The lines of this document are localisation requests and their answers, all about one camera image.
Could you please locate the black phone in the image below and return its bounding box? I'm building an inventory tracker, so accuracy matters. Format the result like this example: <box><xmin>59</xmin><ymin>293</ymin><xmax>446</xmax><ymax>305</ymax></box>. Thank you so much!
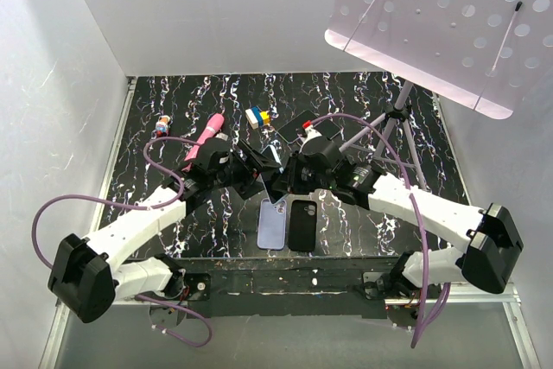
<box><xmin>277</xmin><ymin>111</ymin><xmax>318</xmax><ymax>144</ymax></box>

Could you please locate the pink marker pen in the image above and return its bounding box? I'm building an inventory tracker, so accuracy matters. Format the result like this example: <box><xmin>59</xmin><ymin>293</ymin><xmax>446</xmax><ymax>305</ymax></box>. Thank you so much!
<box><xmin>184</xmin><ymin>113</ymin><xmax>228</xmax><ymax>162</ymax></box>

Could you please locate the coloured building block stack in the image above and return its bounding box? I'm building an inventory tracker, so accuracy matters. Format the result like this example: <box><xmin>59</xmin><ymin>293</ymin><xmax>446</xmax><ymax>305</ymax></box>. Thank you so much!
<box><xmin>245</xmin><ymin>106</ymin><xmax>270</xmax><ymax>130</ymax></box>

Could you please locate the perforated lilac board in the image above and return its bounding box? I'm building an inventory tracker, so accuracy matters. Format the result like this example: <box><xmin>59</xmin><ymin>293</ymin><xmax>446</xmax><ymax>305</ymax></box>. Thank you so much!
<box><xmin>325</xmin><ymin>0</ymin><xmax>552</xmax><ymax>119</ymax></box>

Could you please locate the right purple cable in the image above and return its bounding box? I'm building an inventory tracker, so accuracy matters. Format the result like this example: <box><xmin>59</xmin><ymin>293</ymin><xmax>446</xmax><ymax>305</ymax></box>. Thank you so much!
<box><xmin>310</xmin><ymin>112</ymin><xmax>453</xmax><ymax>349</ymax></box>

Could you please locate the black phone case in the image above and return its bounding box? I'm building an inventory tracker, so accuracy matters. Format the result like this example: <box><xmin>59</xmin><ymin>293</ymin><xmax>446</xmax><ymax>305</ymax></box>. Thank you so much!
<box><xmin>288</xmin><ymin>200</ymin><xmax>317</xmax><ymax>253</ymax></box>

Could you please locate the phone from lilac case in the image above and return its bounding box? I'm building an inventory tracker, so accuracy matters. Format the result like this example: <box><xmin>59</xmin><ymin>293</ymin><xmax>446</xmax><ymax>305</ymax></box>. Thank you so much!
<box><xmin>315</xmin><ymin>119</ymin><xmax>340</xmax><ymax>140</ymax></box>

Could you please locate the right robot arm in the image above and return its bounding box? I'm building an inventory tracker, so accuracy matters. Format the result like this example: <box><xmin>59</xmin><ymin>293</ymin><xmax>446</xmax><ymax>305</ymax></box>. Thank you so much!
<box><xmin>262</xmin><ymin>137</ymin><xmax>524</xmax><ymax>298</ymax></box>

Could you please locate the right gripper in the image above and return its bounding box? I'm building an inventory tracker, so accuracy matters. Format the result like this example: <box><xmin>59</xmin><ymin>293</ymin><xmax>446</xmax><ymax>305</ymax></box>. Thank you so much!
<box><xmin>273</xmin><ymin>150</ymin><xmax>334</xmax><ymax>195</ymax></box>

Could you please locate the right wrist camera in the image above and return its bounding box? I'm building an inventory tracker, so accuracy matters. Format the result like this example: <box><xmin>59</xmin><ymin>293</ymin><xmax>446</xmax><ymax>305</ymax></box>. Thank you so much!
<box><xmin>298</xmin><ymin>120</ymin><xmax>321</xmax><ymax>144</ymax></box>

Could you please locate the small toy figurine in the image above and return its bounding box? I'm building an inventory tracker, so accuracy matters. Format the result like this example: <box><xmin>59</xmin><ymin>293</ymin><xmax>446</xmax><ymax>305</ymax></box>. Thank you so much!
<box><xmin>155</xmin><ymin>115</ymin><xmax>172</xmax><ymax>137</ymax></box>

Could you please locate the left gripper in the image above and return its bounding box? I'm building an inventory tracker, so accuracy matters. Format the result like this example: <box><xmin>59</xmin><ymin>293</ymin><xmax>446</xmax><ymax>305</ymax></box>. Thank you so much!
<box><xmin>209</xmin><ymin>140</ymin><xmax>280</xmax><ymax>198</ymax></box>

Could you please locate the lilac phone case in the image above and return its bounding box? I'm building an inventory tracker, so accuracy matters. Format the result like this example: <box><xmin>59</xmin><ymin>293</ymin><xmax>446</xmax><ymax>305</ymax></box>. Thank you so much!
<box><xmin>257</xmin><ymin>199</ymin><xmax>287</xmax><ymax>251</ymax></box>

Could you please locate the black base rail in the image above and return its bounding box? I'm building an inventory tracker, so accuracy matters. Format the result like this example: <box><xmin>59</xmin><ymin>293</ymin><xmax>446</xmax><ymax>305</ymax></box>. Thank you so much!
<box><xmin>133</xmin><ymin>256</ymin><xmax>433</xmax><ymax>321</ymax></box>

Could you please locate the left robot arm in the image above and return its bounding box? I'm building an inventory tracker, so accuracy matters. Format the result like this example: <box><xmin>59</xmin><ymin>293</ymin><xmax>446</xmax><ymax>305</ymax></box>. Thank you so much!
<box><xmin>48</xmin><ymin>137</ymin><xmax>281</xmax><ymax>323</ymax></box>

